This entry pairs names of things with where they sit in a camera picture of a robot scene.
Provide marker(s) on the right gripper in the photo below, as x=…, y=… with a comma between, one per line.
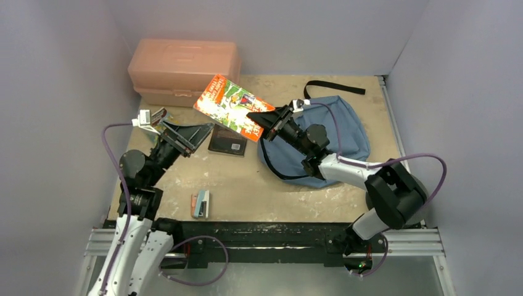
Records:
x=279, y=125

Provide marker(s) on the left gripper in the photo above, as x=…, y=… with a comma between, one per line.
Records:
x=192, y=135

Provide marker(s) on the black book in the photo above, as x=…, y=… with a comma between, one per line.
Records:
x=226, y=141

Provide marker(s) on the orange treehouse book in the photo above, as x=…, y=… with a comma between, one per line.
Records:
x=228, y=104

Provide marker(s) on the blue backpack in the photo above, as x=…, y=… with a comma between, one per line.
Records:
x=328, y=125

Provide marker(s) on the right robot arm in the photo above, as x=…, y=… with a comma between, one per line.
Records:
x=355, y=173

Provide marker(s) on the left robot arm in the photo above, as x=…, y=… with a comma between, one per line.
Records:
x=142, y=240

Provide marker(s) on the small orange eraser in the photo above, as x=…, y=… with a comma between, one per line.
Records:
x=194, y=206

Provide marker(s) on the pink plastic storage box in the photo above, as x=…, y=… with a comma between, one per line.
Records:
x=174, y=72

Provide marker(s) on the light blue stapler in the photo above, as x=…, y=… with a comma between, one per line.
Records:
x=203, y=200

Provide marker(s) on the grey tape roll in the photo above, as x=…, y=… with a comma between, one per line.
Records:
x=395, y=195

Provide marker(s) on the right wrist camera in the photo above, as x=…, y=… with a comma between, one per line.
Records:
x=298, y=105

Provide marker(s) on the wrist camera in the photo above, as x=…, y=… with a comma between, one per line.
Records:
x=298, y=105
x=143, y=121

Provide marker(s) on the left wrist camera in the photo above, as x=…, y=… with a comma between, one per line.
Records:
x=143, y=121

